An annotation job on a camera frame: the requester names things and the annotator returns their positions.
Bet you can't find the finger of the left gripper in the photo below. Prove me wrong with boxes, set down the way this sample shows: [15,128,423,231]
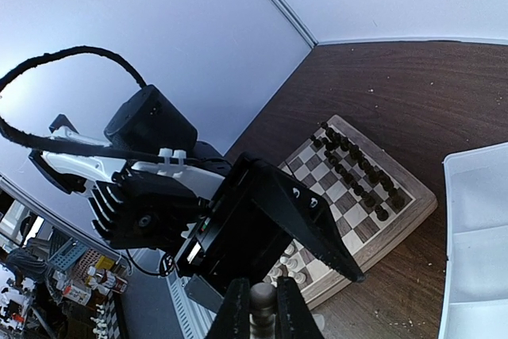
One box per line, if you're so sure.
[252,164,365,283]

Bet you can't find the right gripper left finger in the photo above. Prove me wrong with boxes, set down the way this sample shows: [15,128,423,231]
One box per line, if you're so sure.
[206,278,250,339]

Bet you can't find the dark knight right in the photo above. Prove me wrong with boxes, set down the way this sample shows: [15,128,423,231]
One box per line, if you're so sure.
[382,179,398,197]

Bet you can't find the dark bishop right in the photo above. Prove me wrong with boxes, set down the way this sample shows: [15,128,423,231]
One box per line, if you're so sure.
[368,168,379,183]

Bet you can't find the white plastic tray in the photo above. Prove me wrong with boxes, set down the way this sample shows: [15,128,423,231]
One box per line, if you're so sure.
[438,143,507,338]

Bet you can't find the white chess piece tall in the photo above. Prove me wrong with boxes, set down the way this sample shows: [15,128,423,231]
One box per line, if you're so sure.
[268,267,284,280]

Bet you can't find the dark pawn eight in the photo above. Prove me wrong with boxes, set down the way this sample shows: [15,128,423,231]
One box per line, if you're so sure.
[375,206,389,222]

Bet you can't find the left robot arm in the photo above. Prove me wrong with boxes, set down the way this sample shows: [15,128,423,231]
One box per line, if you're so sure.
[30,85,364,295]

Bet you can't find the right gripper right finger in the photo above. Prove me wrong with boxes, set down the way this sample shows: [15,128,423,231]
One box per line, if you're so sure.
[275,276,321,339]

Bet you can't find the white chess piece short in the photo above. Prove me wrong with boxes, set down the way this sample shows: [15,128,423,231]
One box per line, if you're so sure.
[279,256,298,270]

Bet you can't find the dark king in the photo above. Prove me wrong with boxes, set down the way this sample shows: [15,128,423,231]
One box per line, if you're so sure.
[358,156,371,171]

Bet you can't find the dark pawn five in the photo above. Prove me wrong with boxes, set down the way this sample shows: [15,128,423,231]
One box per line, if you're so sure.
[344,176,358,188]

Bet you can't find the dark knight left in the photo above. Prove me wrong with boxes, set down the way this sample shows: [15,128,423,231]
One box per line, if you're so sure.
[325,128,337,141]

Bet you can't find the dark pawn three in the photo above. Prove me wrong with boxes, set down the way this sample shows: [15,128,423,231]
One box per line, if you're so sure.
[329,156,340,166]

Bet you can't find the dark pawn four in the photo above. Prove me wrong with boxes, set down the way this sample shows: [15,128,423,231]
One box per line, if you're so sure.
[336,164,348,176]

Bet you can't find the dark bishop left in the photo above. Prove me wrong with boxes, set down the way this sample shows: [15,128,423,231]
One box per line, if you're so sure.
[339,137,349,150]

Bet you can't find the dark rook right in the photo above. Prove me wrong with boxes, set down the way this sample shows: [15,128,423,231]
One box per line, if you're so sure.
[392,195,406,210]

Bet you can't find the wooden chess board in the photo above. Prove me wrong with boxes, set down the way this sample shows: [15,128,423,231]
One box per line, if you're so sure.
[261,114,438,311]

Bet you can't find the dark pawn six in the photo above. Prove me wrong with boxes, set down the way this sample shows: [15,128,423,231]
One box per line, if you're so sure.
[357,188,368,198]

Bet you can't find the background clutter shelf items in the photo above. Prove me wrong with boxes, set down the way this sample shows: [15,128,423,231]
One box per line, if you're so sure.
[1,191,129,338]

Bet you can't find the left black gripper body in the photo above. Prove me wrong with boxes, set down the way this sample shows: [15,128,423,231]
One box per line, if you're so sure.
[174,152,294,296]

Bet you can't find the dark pawn seven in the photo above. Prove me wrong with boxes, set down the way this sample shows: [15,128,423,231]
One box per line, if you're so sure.
[364,195,376,208]

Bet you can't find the dark queen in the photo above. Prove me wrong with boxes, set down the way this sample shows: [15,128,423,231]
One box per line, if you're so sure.
[348,144,360,159]

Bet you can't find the white pawn second row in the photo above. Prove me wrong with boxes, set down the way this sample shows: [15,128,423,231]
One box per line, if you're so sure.
[284,244,296,256]

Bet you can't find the dark knight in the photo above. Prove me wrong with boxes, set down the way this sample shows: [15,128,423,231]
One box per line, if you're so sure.
[382,179,398,197]
[325,128,337,141]

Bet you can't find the dark bishop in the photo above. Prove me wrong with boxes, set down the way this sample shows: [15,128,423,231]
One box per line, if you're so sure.
[368,168,379,183]
[339,137,349,150]

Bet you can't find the front aluminium rail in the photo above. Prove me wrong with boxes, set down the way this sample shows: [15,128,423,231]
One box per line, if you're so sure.
[166,271,215,339]

